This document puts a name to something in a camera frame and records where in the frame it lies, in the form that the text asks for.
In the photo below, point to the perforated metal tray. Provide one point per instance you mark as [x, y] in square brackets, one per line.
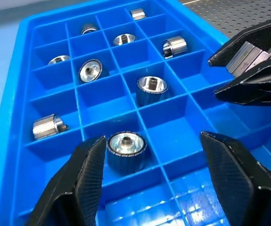
[232, 14]

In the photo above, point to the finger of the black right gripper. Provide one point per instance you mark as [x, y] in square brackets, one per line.
[262, 87]
[255, 33]

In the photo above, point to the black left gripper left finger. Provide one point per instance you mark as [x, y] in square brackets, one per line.
[76, 188]

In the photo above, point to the blue compartment tray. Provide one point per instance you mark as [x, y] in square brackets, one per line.
[116, 110]

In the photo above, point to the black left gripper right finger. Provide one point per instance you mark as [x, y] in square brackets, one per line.
[243, 188]

